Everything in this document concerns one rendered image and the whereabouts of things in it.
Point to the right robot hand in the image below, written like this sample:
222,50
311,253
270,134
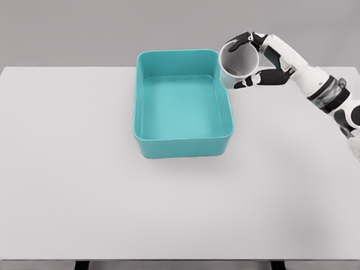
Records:
281,53

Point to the white paper cup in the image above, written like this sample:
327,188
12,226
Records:
237,63

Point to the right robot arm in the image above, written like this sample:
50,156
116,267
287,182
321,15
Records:
329,90

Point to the teal plastic basket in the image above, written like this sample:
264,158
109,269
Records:
182,104

